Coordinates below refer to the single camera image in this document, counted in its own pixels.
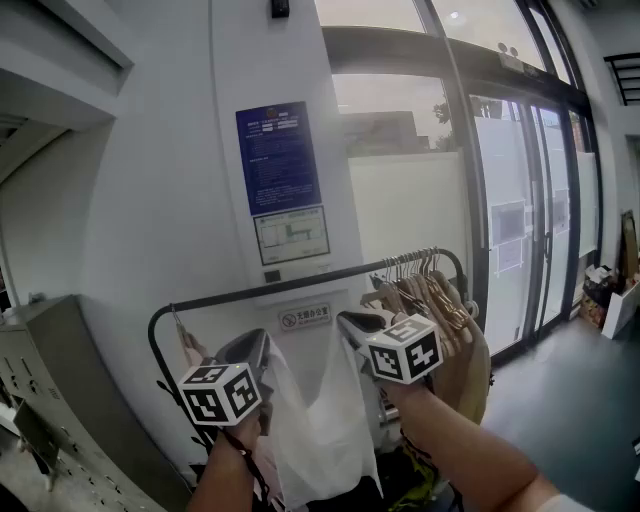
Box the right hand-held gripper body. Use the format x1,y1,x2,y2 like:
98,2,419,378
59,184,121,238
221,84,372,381
337,309,445,386

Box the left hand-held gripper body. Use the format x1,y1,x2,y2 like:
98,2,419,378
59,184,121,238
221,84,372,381
177,328,274,429

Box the black clothes rack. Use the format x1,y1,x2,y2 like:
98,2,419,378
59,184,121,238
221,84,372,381
147,247,482,451

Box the white cloth garment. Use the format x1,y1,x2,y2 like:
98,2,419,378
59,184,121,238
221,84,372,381
263,327,382,510

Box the person's left forearm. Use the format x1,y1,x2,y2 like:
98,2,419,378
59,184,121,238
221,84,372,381
187,417,264,512

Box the person's right forearm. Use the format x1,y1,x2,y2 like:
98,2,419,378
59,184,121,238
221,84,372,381
384,379,569,512

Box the pink hanging garment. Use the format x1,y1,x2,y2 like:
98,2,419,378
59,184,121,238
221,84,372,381
174,310,212,372

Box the row of wooden hangers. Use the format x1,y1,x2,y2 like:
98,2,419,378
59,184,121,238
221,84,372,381
359,247,482,354

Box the beige hanging garment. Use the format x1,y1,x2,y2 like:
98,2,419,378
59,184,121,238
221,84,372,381
432,319,494,427

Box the no smoking sign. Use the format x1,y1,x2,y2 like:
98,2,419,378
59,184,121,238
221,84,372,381
278,302,333,332

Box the yellow and black fabric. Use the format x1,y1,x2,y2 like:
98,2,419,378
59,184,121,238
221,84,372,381
389,432,444,512

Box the grey metal cabinet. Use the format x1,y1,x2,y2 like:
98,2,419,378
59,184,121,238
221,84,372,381
0,294,194,512

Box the white paper sheet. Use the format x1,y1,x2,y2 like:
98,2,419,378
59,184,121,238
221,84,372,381
494,240,524,277

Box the framed floor plan sign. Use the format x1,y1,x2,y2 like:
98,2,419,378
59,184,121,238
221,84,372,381
252,204,332,267

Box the framed paper notice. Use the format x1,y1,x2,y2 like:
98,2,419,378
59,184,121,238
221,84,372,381
490,199,527,247

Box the pile of packages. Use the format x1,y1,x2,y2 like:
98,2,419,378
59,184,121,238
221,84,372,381
579,264,626,329

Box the white cardboard box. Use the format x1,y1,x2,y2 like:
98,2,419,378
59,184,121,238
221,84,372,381
601,288,640,341

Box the brown board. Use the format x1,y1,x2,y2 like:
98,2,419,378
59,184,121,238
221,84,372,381
619,209,640,282

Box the twin-head emergency light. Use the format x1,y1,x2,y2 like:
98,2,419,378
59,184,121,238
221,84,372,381
497,42,526,75

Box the black wrist strap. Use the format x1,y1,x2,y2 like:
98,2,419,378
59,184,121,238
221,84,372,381
219,427,272,507

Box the glass door with black frame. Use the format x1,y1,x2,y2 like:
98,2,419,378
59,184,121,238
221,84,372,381
529,102,577,332
468,93,540,357

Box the blue wall poster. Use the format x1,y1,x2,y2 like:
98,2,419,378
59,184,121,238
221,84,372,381
235,101,323,217

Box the black wall shelf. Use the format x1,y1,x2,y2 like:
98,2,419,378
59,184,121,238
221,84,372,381
603,52,640,107

